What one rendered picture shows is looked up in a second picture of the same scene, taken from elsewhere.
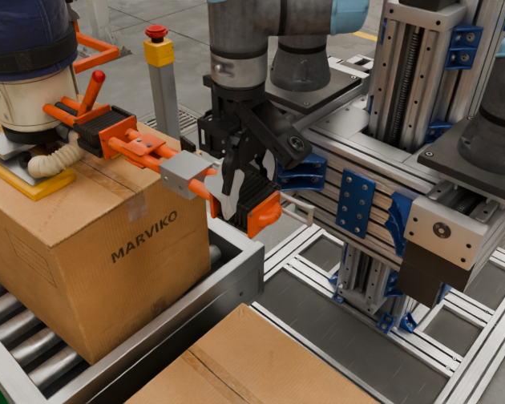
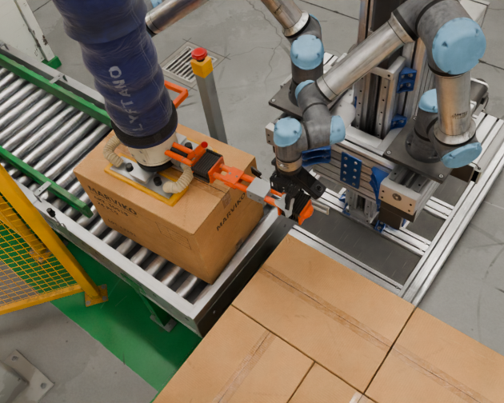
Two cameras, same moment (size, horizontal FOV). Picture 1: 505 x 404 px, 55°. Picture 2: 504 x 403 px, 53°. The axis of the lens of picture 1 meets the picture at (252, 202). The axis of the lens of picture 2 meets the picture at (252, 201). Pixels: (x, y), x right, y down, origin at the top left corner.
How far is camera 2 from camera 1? 0.93 m
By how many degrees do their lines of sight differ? 15
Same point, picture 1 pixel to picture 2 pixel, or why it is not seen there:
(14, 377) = (171, 297)
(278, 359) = (314, 265)
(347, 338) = (355, 239)
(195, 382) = (270, 285)
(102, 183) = (204, 189)
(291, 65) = not seen: hidden behind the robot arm
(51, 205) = (182, 208)
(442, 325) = (418, 221)
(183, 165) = (258, 188)
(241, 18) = (291, 150)
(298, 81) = not seen: hidden behind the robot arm
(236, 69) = (290, 165)
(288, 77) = not seen: hidden behind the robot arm
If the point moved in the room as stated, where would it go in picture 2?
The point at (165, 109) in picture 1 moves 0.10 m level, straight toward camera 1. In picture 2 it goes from (210, 101) to (215, 116)
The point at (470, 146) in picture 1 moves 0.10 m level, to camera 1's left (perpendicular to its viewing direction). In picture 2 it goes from (410, 148) to (381, 152)
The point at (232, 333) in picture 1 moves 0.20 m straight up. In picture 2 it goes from (285, 253) to (282, 228)
